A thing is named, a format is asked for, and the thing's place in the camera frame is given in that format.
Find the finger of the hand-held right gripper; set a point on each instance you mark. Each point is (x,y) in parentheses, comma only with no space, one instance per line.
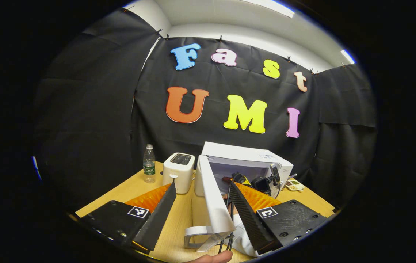
(239,178)

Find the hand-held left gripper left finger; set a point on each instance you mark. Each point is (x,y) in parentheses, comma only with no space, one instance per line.
(158,215)

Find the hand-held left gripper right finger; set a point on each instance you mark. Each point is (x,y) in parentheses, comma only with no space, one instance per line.
(246,215)

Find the red-brown chicken drumstick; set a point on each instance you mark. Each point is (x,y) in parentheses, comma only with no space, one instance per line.
(226,179)

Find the white microwave oven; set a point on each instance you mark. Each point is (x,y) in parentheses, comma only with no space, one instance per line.
(244,153)

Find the divided dish of beans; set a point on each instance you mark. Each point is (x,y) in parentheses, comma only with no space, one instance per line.
(295,187)

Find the white toaster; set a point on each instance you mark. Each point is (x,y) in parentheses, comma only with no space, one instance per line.
(178,175)

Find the clear plastic water bottle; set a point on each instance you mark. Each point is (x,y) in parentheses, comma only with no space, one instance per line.
(149,164)

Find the black backdrop cloth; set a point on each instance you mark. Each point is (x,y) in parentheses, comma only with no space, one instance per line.
(229,80)

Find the small ceiling light panel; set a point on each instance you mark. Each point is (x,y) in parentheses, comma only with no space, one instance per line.
(348,56)

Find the long ceiling light panel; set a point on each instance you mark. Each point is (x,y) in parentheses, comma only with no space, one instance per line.
(270,7)

